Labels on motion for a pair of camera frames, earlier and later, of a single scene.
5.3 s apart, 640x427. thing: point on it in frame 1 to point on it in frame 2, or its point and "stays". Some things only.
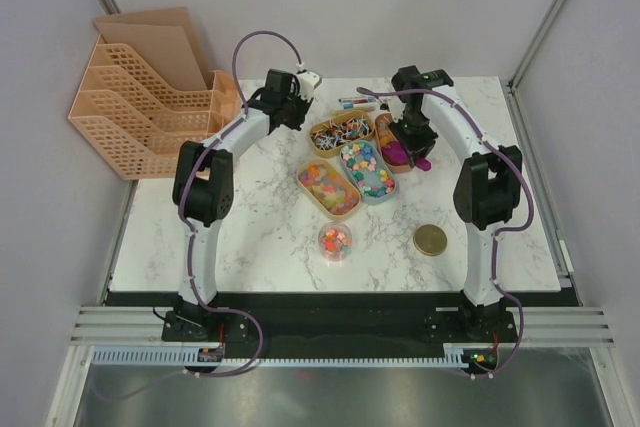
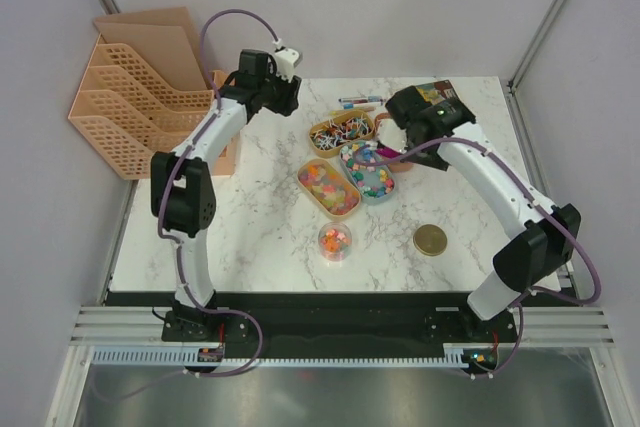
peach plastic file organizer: (147, 94) stays
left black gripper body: (296, 108) to (279, 94)
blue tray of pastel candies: (368, 171) stays
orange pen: (352, 109) stays
